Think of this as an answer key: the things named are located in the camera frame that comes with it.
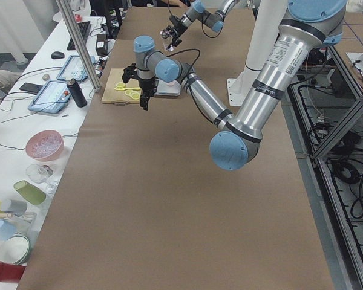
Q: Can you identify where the wooden cutting board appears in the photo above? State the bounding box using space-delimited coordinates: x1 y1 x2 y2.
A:
101 68 142 104

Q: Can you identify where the black computer mouse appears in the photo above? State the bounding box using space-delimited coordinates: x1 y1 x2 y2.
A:
51 51 65 60

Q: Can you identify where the green plastic cup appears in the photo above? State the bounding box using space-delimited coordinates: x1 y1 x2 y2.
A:
13 180 46 205

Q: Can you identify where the teach pendant tablet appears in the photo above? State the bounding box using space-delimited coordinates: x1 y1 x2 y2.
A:
28 80 71 114
56 55 87 83

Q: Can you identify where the light blue cup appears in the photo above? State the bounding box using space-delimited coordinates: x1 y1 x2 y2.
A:
0 219 17 241

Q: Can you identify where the yellow plastic knife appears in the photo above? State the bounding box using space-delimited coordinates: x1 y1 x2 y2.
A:
114 87 141 91

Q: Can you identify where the grey plastic cup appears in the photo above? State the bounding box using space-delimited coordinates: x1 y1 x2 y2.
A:
0 199 28 216

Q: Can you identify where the white camera pillar base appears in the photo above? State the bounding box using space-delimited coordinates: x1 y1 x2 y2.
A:
227 0 288 106

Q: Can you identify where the white green bowl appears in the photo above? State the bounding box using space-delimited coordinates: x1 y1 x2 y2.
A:
0 235 31 265

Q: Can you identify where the black smartphone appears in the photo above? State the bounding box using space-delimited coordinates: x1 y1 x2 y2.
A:
19 82 43 95

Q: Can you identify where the red cylinder container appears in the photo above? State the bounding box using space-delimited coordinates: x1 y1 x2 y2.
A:
0 261 26 283

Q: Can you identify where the wine glass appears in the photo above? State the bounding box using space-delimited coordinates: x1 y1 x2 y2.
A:
25 164 58 195

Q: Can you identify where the lone lemon slice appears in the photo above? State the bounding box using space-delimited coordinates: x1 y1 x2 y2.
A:
129 91 140 100

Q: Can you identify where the pink plastic cup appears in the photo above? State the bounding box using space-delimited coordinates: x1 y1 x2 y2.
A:
166 80 177 87

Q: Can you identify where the black power adapter box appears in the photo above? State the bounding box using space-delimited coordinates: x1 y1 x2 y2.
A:
96 34 108 56

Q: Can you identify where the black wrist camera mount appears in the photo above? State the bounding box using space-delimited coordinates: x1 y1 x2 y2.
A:
122 63 139 84

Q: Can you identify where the lower teach pendant tablet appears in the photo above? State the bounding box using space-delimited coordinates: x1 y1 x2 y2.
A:
28 80 71 114

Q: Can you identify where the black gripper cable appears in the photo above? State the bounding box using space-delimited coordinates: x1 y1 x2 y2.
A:
168 48 201 75

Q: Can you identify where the grey digital kitchen scale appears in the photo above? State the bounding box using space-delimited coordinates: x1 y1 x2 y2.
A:
155 79 181 97

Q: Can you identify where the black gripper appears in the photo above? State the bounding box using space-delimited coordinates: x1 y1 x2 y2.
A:
139 77 157 111
168 15 190 50

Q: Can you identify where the black keyboard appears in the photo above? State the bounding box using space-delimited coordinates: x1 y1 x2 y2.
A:
67 21 92 51

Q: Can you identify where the aluminium frame post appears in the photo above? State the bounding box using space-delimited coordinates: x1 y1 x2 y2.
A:
56 0 100 92

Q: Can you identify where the black water bottle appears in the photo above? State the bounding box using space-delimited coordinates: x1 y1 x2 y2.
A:
66 77 87 108

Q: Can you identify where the glass sauce bottle steel spout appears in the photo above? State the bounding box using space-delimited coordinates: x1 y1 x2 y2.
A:
160 28 174 52

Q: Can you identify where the pink bowl with ice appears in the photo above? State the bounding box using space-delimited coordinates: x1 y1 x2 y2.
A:
25 130 64 161

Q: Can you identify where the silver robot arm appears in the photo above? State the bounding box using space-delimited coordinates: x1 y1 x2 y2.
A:
160 1 239 51
133 1 346 170

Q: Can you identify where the upper teach pendant tablet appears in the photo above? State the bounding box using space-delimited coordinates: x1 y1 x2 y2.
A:
56 55 87 83

